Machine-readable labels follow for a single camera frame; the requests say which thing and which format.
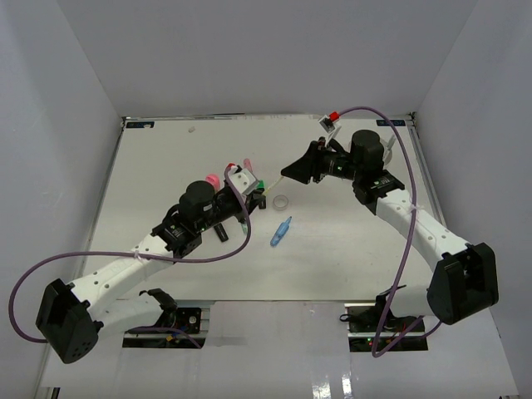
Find yellow thin pen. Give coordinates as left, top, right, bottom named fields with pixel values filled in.
left=264, top=176, right=283, bottom=195

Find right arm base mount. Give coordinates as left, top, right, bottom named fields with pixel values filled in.
left=339, top=304, right=428, bottom=353

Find white round divided container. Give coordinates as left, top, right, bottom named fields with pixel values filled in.
left=380, top=135, right=397, bottom=168

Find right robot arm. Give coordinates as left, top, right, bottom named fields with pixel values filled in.
left=281, top=130, right=500, bottom=332

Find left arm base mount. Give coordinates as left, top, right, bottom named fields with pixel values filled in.
left=122, top=308, right=210, bottom=349

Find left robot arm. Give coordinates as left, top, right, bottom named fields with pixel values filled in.
left=36, top=177, right=265, bottom=364

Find pink highlighter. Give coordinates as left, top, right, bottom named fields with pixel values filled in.
left=243, top=158, right=254, bottom=172

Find blue highlighter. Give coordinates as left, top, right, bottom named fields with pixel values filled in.
left=270, top=217, right=292, bottom=248

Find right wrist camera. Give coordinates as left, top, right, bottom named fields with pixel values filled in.
left=318, top=111, right=341, bottom=143

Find pink-capped black highlighter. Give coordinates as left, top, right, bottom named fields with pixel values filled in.
left=214, top=224, right=229, bottom=243

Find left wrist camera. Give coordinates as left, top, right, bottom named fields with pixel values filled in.
left=227, top=164, right=259, bottom=195

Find pink-lidded small jar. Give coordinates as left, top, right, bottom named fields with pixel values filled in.
left=205, top=174, right=220, bottom=190

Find clear tape roll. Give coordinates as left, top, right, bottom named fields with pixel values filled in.
left=272, top=195, right=289, bottom=211

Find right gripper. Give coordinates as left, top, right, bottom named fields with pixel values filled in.
left=281, top=137, right=362, bottom=185

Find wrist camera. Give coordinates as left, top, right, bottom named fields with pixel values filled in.
left=318, top=111, right=341, bottom=143
left=227, top=164, right=259, bottom=195

